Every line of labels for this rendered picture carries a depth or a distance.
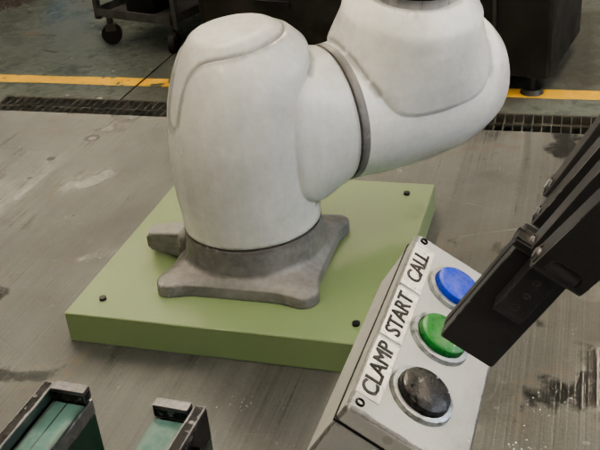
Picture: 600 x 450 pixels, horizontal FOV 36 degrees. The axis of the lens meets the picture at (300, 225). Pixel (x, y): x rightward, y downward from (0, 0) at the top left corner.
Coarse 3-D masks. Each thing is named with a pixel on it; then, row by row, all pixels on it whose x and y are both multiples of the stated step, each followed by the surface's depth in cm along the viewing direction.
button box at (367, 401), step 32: (416, 256) 57; (448, 256) 58; (384, 288) 58; (416, 288) 54; (384, 320) 51; (416, 320) 52; (352, 352) 54; (384, 352) 49; (416, 352) 50; (352, 384) 47; (384, 384) 47; (448, 384) 49; (480, 384) 51; (352, 416) 45; (384, 416) 46; (416, 416) 46; (448, 416) 47; (320, 448) 47; (352, 448) 46; (384, 448) 46; (416, 448) 45; (448, 448) 46
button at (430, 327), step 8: (424, 320) 51; (432, 320) 52; (440, 320) 52; (424, 328) 51; (432, 328) 51; (440, 328) 51; (424, 336) 51; (432, 336) 51; (440, 336) 51; (432, 344) 50; (440, 344) 50; (448, 344) 51; (440, 352) 50; (448, 352) 50; (456, 352) 51
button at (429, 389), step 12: (408, 372) 48; (420, 372) 48; (432, 372) 48; (408, 384) 47; (420, 384) 47; (432, 384) 48; (444, 384) 48; (408, 396) 46; (420, 396) 47; (432, 396) 47; (444, 396) 47; (420, 408) 46; (432, 408) 46; (444, 408) 47
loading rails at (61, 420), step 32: (64, 384) 73; (32, 416) 71; (64, 416) 71; (160, 416) 70; (192, 416) 68; (0, 448) 67; (32, 448) 68; (64, 448) 70; (96, 448) 74; (160, 448) 67; (192, 448) 67
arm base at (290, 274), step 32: (160, 224) 107; (320, 224) 100; (192, 256) 100; (224, 256) 96; (256, 256) 96; (288, 256) 97; (320, 256) 100; (160, 288) 99; (192, 288) 98; (224, 288) 97; (256, 288) 96; (288, 288) 96
